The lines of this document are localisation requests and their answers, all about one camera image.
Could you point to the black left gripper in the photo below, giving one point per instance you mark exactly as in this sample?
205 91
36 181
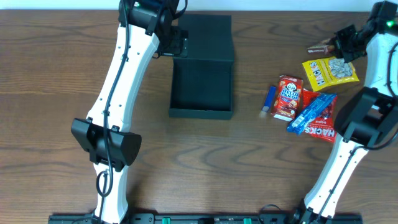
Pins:
176 45

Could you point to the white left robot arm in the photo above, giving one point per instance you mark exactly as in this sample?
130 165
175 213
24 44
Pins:
145 32

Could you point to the red Hello Panda pack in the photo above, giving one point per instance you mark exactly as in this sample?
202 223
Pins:
287 101

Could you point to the yellow Hacks candy bag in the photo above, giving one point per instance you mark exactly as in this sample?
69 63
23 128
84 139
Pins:
331 71

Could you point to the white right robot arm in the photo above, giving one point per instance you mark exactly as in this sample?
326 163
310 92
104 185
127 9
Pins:
365 123

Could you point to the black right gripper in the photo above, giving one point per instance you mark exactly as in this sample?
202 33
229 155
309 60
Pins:
344 42

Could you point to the blue wrapped cookie pack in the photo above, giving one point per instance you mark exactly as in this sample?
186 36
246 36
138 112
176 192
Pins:
312 111

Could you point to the small blue stick pack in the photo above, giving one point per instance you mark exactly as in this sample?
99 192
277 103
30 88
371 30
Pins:
269 99

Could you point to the brown Pocky box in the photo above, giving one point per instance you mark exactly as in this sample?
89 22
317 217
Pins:
324 47

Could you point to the red Hacks candy bag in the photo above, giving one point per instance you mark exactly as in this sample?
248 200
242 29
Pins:
322 126

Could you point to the black box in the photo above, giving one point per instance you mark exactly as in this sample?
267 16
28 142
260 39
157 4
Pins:
202 82

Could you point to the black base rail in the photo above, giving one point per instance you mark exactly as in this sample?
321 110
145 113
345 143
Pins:
149 218

